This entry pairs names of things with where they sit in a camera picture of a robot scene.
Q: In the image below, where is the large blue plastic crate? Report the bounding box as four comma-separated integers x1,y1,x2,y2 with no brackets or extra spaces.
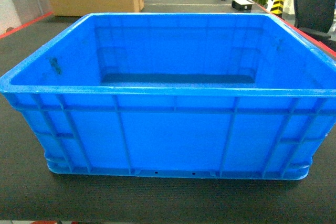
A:
1,13,335,180

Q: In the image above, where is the black office chair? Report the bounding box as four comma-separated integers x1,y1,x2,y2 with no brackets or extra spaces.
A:
293,0,335,41

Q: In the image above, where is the yellow black striped bollard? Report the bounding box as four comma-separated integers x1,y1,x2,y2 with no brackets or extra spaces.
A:
270,0,284,18

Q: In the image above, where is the black flat box device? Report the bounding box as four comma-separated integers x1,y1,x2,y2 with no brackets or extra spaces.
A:
232,0,254,12

